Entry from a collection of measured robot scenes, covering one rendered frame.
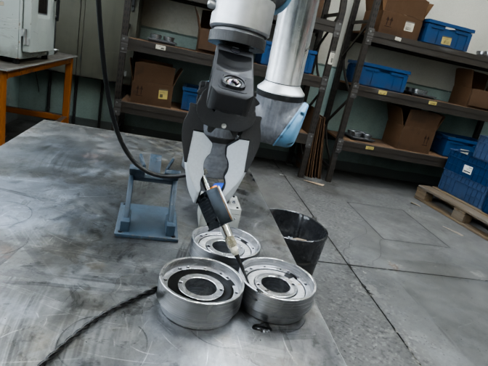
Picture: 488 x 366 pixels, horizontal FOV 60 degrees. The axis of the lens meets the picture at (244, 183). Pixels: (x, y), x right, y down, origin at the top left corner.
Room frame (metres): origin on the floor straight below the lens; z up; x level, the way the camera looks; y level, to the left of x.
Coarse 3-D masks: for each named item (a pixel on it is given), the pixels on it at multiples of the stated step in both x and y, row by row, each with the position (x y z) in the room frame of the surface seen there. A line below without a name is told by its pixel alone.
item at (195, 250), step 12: (204, 228) 0.60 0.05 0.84; (192, 240) 0.55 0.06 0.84; (216, 240) 0.59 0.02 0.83; (240, 240) 0.61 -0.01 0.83; (252, 240) 0.60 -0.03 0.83; (192, 252) 0.54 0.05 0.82; (204, 252) 0.53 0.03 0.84; (216, 252) 0.55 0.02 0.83; (228, 252) 0.59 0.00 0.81; (240, 252) 0.57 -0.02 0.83; (252, 252) 0.57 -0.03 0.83; (228, 264) 0.52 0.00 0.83
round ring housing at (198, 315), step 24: (168, 264) 0.47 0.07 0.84; (192, 264) 0.50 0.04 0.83; (216, 264) 0.50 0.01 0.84; (168, 288) 0.42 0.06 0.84; (192, 288) 0.47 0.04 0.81; (216, 288) 0.46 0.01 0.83; (240, 288) 0.46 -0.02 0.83; (168, 312) 0.42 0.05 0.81; (192, 312) 0.40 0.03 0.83; (216, 312) 0.41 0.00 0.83
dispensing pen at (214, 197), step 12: (204, 168) 0.51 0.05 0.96; (204, 180) 0.51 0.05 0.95; (204, 192) 0.49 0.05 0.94; (216, 192) 0.49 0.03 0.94; (204, 204) 0.49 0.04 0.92; (216, 204) 0.48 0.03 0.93; (204, 216) 0.50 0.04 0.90; (216, 216) 0.47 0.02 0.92; (228, 216) 0.48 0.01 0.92; (216, 228) 0.50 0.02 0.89; (228, 228) 0.48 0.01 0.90; (228, 240) 0.48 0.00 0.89; (240, 264) 0.47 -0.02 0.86
